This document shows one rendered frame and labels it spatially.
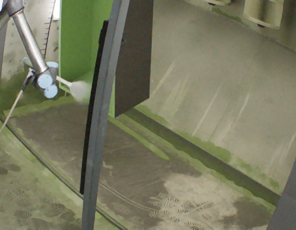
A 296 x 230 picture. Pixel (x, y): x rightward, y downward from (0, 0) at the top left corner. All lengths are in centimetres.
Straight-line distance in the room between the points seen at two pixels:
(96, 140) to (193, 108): 203
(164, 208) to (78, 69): 129
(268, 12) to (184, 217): 164
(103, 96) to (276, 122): 197
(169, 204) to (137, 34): 114
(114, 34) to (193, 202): 179
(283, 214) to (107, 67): 97
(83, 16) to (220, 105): 129
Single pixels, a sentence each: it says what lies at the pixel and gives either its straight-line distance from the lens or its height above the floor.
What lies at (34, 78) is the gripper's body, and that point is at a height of 73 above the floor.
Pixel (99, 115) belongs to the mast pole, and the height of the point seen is 104.
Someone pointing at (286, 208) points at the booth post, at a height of 91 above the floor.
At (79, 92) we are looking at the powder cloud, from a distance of 351.
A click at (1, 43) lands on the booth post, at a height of 73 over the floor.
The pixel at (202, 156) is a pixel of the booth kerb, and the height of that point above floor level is 11.
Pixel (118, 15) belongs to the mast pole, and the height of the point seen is 147.
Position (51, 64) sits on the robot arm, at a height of 90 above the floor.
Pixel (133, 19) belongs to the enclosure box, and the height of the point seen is 116.
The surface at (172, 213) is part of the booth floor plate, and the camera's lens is 330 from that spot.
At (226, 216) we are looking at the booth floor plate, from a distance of 339.
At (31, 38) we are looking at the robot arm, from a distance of 282.
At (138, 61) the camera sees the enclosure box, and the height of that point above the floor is 84.
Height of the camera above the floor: 193
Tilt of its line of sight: 24 degrees down
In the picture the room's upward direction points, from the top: 11 degrees clockwise
